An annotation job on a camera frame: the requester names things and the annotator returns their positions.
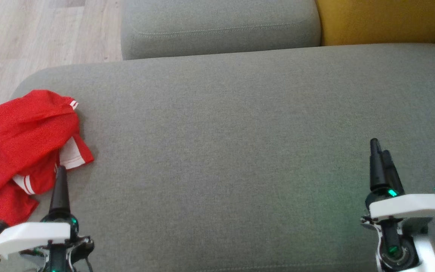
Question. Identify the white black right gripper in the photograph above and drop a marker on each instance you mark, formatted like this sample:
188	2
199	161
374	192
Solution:
410	206

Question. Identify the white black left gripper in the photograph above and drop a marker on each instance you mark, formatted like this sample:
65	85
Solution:
28	236

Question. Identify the red white-striped basketball shorts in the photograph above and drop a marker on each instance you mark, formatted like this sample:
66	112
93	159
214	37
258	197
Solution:
72	155

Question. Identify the red Bulls basketball jersey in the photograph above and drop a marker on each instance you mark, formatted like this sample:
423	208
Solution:
25	124

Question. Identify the yellow sofa cushion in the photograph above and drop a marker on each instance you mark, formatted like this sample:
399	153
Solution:
380	20

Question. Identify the grey fabric sofa seat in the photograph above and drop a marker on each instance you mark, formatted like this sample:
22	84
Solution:
221	151

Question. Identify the grey sofa back cushion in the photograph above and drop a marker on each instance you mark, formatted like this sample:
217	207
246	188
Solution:
217	26

